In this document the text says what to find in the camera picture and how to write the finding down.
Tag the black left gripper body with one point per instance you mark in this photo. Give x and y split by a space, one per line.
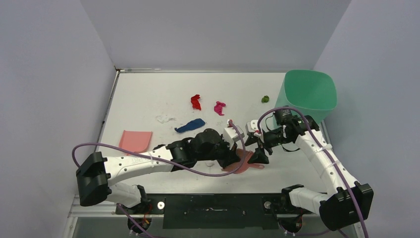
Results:
220 151

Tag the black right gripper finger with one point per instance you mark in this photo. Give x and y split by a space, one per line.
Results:
254 138
259 157

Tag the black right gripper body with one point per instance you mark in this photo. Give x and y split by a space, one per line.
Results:
262 144

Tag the pink hand broom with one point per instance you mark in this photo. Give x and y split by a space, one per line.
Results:
245 165

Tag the pink dustpan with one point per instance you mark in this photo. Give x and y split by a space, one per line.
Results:
135 141

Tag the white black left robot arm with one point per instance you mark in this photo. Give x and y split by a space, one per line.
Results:
101 178

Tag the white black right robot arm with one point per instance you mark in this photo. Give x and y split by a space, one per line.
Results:
346 200

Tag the long dark blue paper scrap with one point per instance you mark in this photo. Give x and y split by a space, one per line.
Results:
192 125

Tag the magenta paper scrap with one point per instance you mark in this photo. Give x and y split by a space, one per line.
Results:
218 108

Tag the green paper scrap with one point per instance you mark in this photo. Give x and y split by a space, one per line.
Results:
265 99

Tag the red paper scrap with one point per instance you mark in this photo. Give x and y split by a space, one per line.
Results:
195 102

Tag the green plastic waste bin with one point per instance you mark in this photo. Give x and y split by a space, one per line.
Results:
312 92

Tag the white paper scrap left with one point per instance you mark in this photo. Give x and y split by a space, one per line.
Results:
164 119

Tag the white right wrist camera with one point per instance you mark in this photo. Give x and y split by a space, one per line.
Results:
252 127

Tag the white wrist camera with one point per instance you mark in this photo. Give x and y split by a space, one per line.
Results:
231 136
252 127

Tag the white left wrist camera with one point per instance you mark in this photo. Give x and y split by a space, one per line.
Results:
231 136

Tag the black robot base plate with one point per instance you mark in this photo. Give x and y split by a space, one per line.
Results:
216 211

